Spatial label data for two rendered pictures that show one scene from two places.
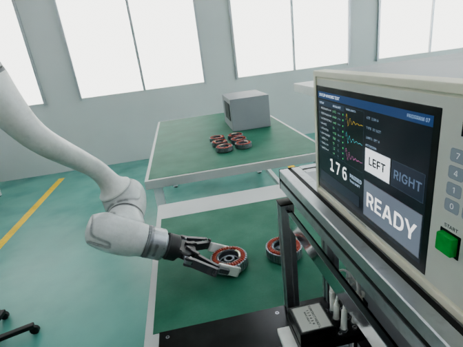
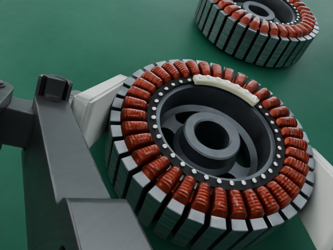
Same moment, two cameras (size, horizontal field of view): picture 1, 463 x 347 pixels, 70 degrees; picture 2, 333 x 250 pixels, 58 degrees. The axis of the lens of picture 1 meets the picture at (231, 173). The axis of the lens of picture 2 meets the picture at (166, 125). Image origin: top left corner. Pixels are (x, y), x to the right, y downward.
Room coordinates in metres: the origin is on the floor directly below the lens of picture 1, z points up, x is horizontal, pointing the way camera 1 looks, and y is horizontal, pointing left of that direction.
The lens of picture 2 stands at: (0.85, 0.16, 0.89)
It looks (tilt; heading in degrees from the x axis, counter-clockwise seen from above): 47 degrees down; 283
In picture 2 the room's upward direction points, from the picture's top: 21 degrees clockwise
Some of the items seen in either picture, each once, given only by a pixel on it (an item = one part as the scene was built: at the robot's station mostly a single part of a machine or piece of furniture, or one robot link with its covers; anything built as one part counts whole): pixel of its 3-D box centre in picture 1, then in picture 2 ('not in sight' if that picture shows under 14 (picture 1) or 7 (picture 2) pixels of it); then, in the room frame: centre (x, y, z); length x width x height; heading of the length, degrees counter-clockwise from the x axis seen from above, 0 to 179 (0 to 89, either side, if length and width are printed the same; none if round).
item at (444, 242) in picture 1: (448, 243); not in sight; (0.24, -0.18, 1.18); 0.02 x 0.01 x 0.02; 7
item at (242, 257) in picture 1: (229, 260); (207, 142); (0.85, 0.04, 0.77); 0.11 x 0.11 x 0.04
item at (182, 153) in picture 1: (225, 173); not in sight; (2.69, 0.05, 0.37); 1.85 x 1.10 x 0.75; 7
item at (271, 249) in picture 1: (284, 249); (254, 17); (0.87, -0.13, 0.77); 0.11 x 0.11 x 0.04
